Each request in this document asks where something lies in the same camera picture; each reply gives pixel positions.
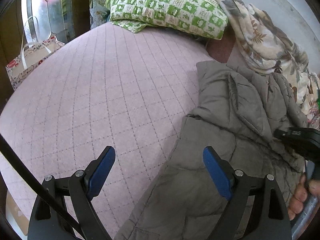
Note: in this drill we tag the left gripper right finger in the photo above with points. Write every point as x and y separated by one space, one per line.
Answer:
257 204

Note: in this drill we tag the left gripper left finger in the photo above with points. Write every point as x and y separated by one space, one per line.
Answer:
82 186

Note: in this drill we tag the grey quilted puffer jacket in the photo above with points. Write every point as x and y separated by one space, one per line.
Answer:
237 114

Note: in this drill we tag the person's right hand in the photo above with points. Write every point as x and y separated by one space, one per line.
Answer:
300 195

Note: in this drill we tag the leaf print fleece blanket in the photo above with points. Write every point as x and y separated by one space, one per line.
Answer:
267 49

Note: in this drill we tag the pink quilted mattress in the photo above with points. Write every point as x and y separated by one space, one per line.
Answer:
109 87

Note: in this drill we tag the red-brown bed headboard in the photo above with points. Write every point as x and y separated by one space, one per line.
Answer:
220 50

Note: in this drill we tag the white patterned gift bag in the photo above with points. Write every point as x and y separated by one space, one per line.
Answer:
31 55

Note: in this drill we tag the green white checked pillow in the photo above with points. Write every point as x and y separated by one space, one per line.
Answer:
203 18

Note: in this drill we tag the stained glass window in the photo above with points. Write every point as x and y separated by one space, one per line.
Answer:
43 19

